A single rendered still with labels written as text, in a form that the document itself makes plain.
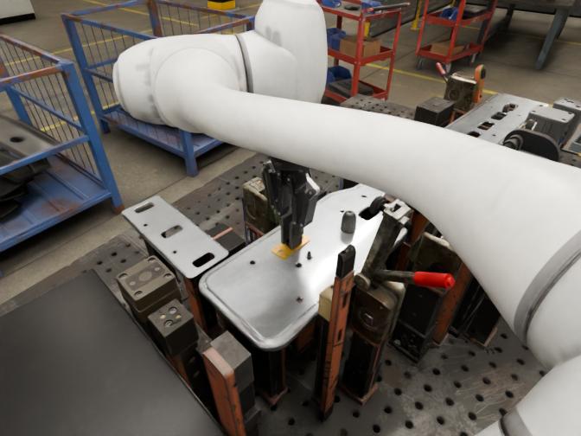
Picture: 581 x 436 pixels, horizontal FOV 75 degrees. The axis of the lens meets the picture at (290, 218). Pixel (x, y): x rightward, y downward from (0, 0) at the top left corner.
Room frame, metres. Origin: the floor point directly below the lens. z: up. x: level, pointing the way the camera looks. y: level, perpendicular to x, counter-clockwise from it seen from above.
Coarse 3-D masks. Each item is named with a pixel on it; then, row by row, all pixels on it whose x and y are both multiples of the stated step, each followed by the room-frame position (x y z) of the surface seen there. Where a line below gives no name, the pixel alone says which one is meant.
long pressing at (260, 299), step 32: (512, 96) 1.37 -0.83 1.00; (448, 128) 1.11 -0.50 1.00; (512, 128) 1.11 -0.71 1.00; (352, 192) 0.76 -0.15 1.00; (384, 192) 0.76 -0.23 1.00; (320, 224) 0.64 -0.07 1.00; (256, 256) 0.54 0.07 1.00; (320, 256) 0.54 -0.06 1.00; (224, 288) 0.45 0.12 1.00; (256, 288) 0.45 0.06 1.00; (288, 288) 0.45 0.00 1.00; (320, 288) 0.45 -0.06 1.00; (256, 320) 0.38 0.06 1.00; (288, 320) 0.38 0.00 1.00
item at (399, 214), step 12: (372, 204) 0.43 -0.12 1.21; (384, 204) 0.44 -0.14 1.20; (396, 204) 0.43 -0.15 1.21; (384, 216) 0.41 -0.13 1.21; (396, 216) 0.40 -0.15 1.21; (384, 228) 0.41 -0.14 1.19; (396, 228) 0.41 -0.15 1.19; (408, 228) 0.40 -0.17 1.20; (384, 240) 0.41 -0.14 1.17; (372, 252) 0.42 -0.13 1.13; (384, 252) 0.41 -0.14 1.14; (372, 264) 0.41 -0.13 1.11; (384, 264) 0.43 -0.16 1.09; (372, 276) 0.41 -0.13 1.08
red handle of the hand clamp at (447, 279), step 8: (376, 272) 0.42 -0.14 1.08; (384, 272) 0.41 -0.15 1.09; (392, 272) 0.41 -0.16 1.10; (400, 272) 0.40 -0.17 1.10; (408, 272) 0.39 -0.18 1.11; (416, 272) 0.38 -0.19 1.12; (424, 272) 0.37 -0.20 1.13; (432, 272) 0.37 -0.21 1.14; (384, 280) 0.41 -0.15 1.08; (392, 280) 0.40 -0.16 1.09; (400, 280) 0.39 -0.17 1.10; (408, 280) 0.38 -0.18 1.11; (416, 280) 0.37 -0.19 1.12; (424, 280) 0.36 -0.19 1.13; (432, 280) 0.36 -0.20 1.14; (440, 280) 0.35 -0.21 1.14; (448, 280) 0.35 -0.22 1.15; (440, 288) 0.35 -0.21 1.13; (448, 288) 0.34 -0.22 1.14
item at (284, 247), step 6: (288, 240) 0.57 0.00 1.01; (306, 240) 0.58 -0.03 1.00; (276, 246) 0.56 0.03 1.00; (282, 246) 0.56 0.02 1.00; (288, 246) 0.56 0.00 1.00; (300, 246) 0.56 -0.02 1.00; (276, 252) 0.55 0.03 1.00; (288, 252) 0.55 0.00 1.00; (294, 252) 0.55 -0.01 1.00; (282, 258) 0.53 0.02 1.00
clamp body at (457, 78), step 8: (456, 72) 1.45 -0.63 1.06; (448, 80) 1.42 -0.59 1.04; (456, 80) 1.40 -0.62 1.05; (464, 80) 1.38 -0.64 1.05; (472, 80) 1.36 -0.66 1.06; (448, 88) 1.41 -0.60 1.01; (456, 88) 1.39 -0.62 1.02; (464, 88) 1.37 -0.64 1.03; (472, 88) 1.35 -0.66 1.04; (448, 96) 1.41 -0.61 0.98; (456, 96) 1.39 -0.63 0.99; (464, 96) 1.37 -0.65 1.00; (472, 96) 1.35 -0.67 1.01; (456, 104) 1.38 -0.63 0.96; (464, 104) 1.36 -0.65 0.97; (472, 104) 1.37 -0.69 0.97; (456, 112) 1.38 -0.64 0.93; (464, 112) 1.35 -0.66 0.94
